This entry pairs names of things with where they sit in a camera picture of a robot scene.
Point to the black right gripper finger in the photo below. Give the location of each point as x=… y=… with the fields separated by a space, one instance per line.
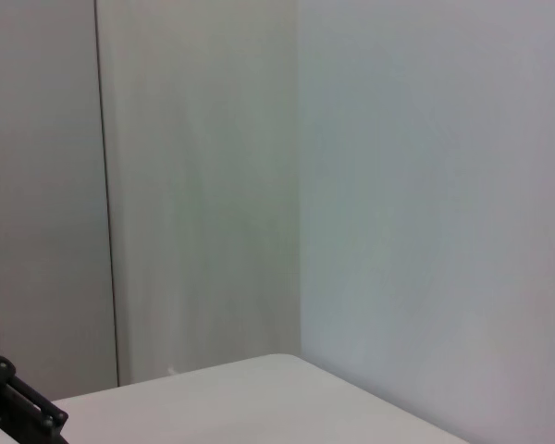
x=18 y=402

